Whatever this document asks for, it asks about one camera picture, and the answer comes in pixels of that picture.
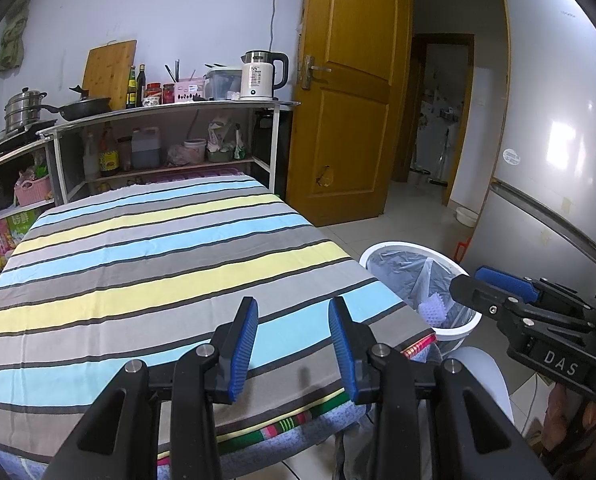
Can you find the black frying pan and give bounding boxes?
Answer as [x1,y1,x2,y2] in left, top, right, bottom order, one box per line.
[38,97,113,122]

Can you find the black induction cooker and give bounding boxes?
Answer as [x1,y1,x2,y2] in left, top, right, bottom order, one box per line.
[0,119,59,157]

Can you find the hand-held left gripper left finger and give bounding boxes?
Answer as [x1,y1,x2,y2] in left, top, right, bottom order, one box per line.
[45,296,259,480]

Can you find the metal door handle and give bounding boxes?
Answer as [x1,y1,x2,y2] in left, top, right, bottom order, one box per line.
[300,55,333,91]

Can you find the dark liquid jug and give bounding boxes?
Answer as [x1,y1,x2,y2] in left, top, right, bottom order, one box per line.
[130,126,161,170]

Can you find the low wooden shelf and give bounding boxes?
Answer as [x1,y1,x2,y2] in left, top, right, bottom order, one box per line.
[0,139,56,276]

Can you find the white electric kettle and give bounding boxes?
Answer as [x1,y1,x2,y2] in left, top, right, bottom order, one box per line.
[240,50,289,101]

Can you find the translucent bin liner bag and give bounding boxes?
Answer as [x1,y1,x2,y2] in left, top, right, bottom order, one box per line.
[367,247,478,328]

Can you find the yellow wooden door frame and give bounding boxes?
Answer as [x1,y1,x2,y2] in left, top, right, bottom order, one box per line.
[408,0,509,206]

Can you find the green carton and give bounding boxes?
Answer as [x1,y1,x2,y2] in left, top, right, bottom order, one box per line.
[5,210,41,248]

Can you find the soy sauce bottle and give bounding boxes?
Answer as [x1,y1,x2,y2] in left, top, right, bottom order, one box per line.
[99,127,120,177]

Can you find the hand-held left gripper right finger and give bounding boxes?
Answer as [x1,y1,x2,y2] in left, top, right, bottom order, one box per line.
[328,297,553,480]

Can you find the yellow wooden door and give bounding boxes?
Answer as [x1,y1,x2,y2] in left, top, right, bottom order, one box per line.
[285,0,413,228]

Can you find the kettle power cable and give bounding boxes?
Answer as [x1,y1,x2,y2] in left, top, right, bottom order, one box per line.
[270,0,283,53]

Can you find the white foam fruit net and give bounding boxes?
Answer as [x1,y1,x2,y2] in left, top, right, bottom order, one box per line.
[419,294,451,326]

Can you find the white trash bin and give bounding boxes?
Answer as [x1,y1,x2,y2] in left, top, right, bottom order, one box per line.
[359,241,483,356]

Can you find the striped tablecloth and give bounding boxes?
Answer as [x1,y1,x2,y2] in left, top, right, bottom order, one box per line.
[0,172,436,463]

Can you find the green hanging cloth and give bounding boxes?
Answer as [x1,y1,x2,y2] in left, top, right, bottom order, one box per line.
[0,0,31,72]

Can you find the clear plastic bottle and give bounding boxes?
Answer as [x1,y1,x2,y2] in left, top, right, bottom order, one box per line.
[83,132,100,178]

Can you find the colourful woven cloth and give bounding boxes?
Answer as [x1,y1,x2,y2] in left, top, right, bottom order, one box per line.
[155,335,437,463]

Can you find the clear plastic container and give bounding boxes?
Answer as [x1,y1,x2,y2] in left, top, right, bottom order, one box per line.
[205,67,243,101]

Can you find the white metal shelf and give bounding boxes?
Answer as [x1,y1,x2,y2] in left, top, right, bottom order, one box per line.
[37,100,301,206]

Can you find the steel steamer pot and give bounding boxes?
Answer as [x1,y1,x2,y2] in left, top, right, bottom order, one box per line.
[4,87,48,136]

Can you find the white plastic tub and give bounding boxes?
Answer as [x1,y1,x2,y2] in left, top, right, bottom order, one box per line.
[184,139,207,165]

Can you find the person's right hand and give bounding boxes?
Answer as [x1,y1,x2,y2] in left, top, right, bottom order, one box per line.
[542,382,596,466]

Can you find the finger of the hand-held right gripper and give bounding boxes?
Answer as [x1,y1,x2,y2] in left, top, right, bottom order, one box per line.
[475,266,596,311]
[449,274,596,333]

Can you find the pink utensil holder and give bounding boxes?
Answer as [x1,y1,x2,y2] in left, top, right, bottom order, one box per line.
[174,79,206,104]

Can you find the mop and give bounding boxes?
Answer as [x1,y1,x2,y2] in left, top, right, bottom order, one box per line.
[430,130,451,186]

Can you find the pink packaged goods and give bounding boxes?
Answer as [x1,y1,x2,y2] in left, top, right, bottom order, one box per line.
[145,167,243,186]

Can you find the wooden cutting board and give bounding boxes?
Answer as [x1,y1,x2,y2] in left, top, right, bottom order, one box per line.
[82,40,138,111]

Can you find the silver refrigerator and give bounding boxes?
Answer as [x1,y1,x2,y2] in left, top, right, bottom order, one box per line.
[470,0,596,281]

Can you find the pink plastic basket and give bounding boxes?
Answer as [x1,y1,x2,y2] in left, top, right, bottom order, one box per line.
[14,178,54,207]

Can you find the white plastic bags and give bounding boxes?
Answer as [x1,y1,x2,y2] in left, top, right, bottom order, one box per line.
[207,115,246,161]

